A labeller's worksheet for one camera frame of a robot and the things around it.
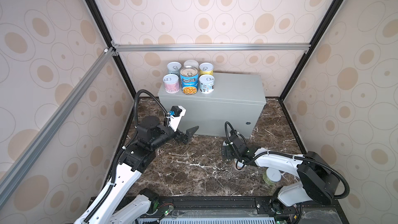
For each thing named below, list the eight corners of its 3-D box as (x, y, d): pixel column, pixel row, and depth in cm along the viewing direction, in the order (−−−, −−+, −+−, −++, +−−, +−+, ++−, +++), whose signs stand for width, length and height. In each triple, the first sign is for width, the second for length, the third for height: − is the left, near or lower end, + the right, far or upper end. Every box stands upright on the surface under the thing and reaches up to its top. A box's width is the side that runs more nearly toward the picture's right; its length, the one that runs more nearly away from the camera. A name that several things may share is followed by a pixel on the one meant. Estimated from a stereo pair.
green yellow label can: (264, 184, 82) (268, 181, 78) (261, 171, 87) (264, 167, 82) (278, 184, 82) (283, 181, 78) (274, 171, 87) (279, 167, 82)
